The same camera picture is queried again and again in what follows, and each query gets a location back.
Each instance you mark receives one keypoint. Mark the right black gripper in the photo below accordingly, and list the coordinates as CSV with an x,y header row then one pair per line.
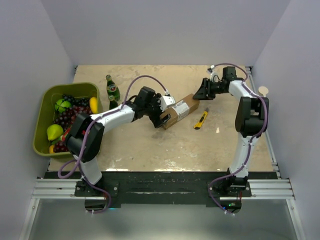
x,y
204,92

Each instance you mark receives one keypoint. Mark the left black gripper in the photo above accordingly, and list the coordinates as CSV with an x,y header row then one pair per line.
x,y
156,120

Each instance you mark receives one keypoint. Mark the brown cardboard express box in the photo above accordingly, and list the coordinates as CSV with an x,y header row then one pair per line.
x,y
180,110

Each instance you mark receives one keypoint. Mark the yellow utility knife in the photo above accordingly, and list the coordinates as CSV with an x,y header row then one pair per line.
x,y
199,124

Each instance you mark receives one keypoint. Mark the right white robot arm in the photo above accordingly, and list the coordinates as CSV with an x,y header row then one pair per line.
x,y
252,115

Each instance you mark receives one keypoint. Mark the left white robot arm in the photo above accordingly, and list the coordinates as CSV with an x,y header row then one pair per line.
x,y
85,136

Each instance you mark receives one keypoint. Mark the green glass bottle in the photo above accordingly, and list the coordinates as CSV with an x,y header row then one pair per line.
x,y
111,88
112,102

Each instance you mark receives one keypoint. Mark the beige cup bottle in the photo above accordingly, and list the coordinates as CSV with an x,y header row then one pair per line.
x,y
263,91

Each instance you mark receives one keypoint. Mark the yellow lemon fruit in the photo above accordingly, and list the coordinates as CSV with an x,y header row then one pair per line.
x,y
93,104

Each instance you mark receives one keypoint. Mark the dark black grape bunch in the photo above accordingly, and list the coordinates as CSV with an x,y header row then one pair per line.
x,y
77,101

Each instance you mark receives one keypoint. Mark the red purple grape bunch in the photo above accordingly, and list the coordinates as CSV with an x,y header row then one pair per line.
x,y
68,117

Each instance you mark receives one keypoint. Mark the red dragon fruit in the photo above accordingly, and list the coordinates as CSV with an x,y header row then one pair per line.
x,y
63,137

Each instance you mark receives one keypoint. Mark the lower dark red grapes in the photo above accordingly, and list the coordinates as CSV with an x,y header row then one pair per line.
x,y
60,147

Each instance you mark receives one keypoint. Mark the yellow green pear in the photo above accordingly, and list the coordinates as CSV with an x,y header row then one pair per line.
x,y
54,131

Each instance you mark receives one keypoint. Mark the olive green plastic bin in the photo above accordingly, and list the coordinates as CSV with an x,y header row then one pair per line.
x,y
47,114

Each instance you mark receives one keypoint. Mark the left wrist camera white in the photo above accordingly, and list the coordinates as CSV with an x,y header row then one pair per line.
x,y
166,101

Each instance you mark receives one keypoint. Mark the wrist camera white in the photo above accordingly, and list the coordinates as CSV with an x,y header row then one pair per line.
x,y
166,101
214,77

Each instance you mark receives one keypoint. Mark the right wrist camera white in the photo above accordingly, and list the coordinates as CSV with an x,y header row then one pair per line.
x,y
214,77

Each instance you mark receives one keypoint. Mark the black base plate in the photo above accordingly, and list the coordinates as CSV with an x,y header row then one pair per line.
x,y
117,188

